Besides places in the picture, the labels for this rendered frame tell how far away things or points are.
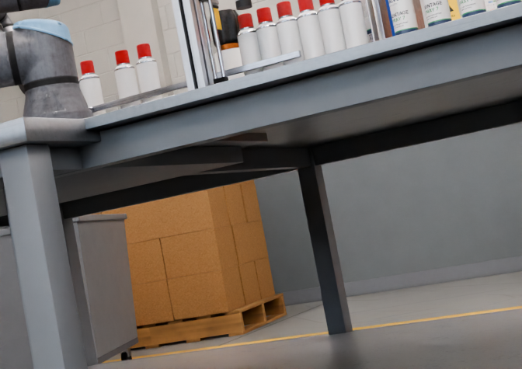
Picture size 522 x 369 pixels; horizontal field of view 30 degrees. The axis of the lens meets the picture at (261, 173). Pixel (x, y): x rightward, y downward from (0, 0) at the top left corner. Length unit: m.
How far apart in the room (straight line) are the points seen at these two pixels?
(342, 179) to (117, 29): 2.23
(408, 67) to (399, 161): 5.30
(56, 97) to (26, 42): 0.13
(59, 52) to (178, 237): 3.83
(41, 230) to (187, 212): 4.22
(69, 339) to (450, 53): 0.76
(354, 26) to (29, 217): 0.90
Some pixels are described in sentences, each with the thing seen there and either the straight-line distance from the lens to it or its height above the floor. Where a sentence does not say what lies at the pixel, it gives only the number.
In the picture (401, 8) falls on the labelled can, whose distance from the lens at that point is 2.14.
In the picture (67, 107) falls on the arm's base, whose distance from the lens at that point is 2.06.
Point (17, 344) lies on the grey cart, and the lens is 4.64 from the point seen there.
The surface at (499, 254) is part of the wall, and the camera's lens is 6.67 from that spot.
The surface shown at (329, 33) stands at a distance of 2.19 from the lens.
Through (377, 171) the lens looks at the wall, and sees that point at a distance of 6.86.
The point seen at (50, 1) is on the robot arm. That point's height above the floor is 1.27.
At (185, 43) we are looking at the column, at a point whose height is 1.02.
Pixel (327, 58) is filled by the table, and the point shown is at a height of 0.82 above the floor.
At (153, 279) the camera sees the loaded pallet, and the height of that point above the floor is 0.41.
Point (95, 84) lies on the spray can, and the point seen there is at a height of 1.02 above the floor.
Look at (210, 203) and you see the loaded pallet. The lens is 5.77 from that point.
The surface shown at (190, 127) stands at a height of 0.77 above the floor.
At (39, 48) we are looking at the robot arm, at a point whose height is 1.04.
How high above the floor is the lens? 0.58
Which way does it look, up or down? 3 degrees up
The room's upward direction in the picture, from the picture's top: 11 degrees counter-clockwise
